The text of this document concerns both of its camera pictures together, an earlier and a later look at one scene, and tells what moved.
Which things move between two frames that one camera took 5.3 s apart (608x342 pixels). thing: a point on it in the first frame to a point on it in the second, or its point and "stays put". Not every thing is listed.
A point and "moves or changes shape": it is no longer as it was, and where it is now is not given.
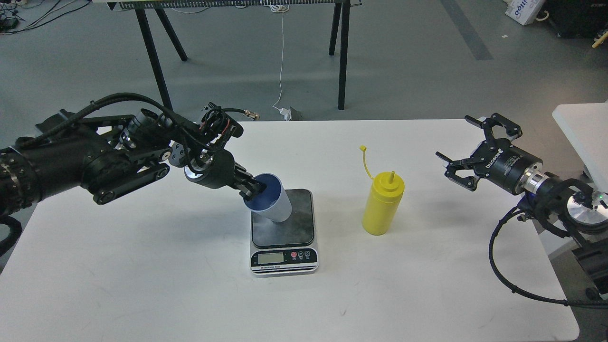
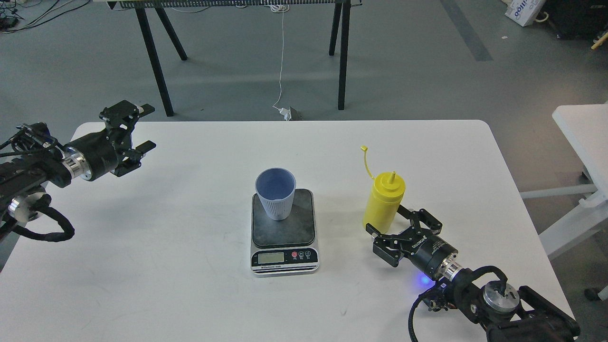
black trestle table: [336, 6] stays put
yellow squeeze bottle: [383, 200] stays put
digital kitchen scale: [288, 247] stays put
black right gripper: [496, 159] to [430, 253]
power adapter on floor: [291, 114] stays put
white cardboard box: [524, 12] stays put
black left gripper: [222, 171] to [93, 156]
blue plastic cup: [274, 203] moves or changes shape
